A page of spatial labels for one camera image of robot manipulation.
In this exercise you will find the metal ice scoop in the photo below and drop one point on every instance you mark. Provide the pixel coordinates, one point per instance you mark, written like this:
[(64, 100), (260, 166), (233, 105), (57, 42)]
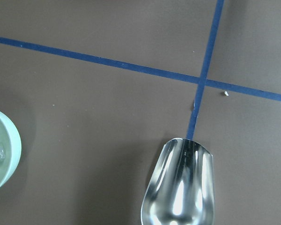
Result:
[(181, 188)]

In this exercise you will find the mint green bowl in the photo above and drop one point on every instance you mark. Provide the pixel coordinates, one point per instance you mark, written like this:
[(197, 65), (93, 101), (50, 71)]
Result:
[(11, 146)]

